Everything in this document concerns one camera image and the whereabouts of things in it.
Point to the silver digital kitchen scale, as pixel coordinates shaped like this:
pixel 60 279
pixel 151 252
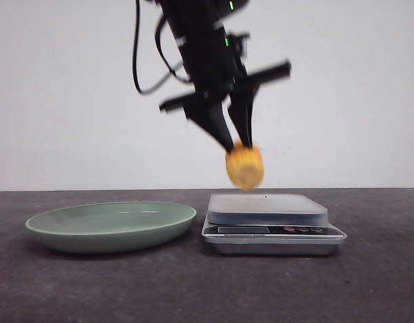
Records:
pixel 278 223

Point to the green round plate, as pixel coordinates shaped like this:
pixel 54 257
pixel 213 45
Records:
pixel 112 227

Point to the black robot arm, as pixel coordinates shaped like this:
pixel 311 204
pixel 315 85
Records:
pixel 198 17

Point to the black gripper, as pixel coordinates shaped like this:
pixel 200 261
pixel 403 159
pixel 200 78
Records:
pixel 213 63

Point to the yellow corn cob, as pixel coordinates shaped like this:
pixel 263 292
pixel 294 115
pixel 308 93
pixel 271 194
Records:
pixel 244 166

